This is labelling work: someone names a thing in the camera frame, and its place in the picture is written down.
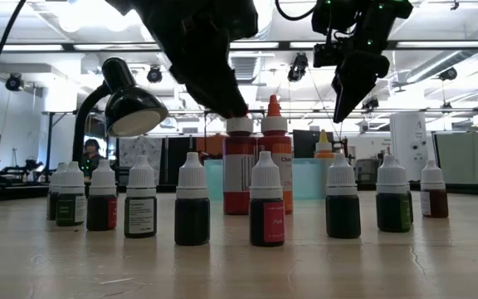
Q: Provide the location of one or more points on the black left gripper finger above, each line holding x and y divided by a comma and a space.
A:
199, 85
224, 83

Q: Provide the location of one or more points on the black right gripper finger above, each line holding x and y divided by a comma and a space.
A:
376, 68
349, 87

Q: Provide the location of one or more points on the large orange food coloring bottle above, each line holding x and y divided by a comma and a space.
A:
274, 141

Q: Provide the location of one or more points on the large red food coloring bottle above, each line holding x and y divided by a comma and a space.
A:
239, 182

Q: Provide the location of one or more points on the small dark green bottle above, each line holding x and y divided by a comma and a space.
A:
342, 216

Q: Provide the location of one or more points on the small dark food coloring bottle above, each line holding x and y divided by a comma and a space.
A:
192, 220

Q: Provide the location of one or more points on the small bottle pink label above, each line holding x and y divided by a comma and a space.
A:
266, 220

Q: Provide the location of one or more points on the small brown bottle white label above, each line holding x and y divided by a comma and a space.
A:
434, 203

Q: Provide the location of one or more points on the small bottle green white label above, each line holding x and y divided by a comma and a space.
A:
71, 207

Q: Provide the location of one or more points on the black background robot arm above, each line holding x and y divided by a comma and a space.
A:
23, 170

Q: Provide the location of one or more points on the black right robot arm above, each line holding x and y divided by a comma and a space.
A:
401, 5

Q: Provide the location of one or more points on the large orange bottle yellow tip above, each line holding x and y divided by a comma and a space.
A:
324, 151

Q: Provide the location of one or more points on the black overhead light beam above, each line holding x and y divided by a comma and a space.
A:
284, 45

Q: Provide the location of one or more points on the black desk lamp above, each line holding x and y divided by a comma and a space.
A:
131, 108

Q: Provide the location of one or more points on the black panel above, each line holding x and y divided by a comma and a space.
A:
172, 160

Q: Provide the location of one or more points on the grey equipment box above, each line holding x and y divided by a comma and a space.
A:
365, 170

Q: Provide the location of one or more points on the grey patterned panel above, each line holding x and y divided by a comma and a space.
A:
139, 145

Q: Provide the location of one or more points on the green translucent plastic tray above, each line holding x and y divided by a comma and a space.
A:
305, 178

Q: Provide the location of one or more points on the person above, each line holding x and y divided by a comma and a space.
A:
91, 146

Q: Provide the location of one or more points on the pale green partition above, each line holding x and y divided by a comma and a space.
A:
471, 158

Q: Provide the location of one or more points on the small bottle red label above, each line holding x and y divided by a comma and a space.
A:
102, 212

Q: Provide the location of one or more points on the black background stand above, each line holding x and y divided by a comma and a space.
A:
50, 145

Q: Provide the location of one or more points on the black ceiling camera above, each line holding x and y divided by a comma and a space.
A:
370, 103
14, 82
447, 74
154, 74
298, 66

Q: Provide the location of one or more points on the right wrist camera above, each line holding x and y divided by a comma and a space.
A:
326, 54

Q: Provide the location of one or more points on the orange wall panel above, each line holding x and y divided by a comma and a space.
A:
210, 146

